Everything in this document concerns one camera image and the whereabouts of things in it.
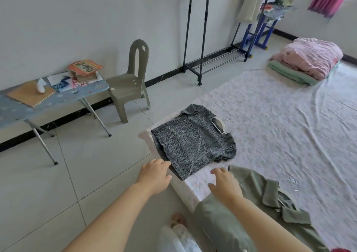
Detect person's right hand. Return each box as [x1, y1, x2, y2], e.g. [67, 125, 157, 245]
[208, 167, 244, 205]

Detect person's left hand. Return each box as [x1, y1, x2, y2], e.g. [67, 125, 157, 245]
[136, 158, 172, 195]

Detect person's left forearm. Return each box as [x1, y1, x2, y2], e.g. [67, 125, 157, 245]
[63, 183, 157, 252]

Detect person's right forearm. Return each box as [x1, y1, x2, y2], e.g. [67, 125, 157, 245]
[223, 196, 311, 252]

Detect green collared shirt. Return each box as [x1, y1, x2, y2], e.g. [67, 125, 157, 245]
[192, 165, 330, 252]

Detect grey speckled shirt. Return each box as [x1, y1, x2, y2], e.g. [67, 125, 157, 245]
[151, 104, 237, 181]

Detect white plastic bag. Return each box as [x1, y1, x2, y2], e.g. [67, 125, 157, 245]
[160, 223, 202, 252]

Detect white clothes hanger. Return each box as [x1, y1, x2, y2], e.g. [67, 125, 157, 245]
[211, 112, 232, 135]

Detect white floral bed sheet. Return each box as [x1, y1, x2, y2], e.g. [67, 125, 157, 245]
[138, 62, 357, 252]

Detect grey plastic chair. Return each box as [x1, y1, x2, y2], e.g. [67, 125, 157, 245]
[106, 39, 152, 124]

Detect green folded blanket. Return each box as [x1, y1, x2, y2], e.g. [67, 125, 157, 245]
[268, 60, 340, 86]

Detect stack of orange books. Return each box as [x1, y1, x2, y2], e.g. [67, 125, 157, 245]
[68, 60, 104, 84]

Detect white paper sheet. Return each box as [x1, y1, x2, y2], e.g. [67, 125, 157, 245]
[46, 72, 80, 93]

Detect white handheld steamer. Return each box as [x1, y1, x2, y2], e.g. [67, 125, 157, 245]
[36, 78, 49, 94]

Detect black clothes rack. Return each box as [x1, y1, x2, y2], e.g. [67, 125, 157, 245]
[182, 0, 276, 86]

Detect brown cardboard sheet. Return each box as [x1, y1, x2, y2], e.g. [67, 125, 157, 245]
[6, 80, 56, 108]

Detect pink folded quilt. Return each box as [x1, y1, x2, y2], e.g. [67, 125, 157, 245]
[270, 37, 344, 81]

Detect blue ironing board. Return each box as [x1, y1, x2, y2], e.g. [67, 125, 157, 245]
[0, 72, 112, 166]

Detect beige hanging garment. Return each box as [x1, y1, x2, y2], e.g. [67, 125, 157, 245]
[237, 0, 270, 24]

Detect green folded clothes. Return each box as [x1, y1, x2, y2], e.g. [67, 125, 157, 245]
[274, 0, 295, 9]

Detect wire-hook clothes hanger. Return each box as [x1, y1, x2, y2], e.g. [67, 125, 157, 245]
[278, 178, 301, 212]

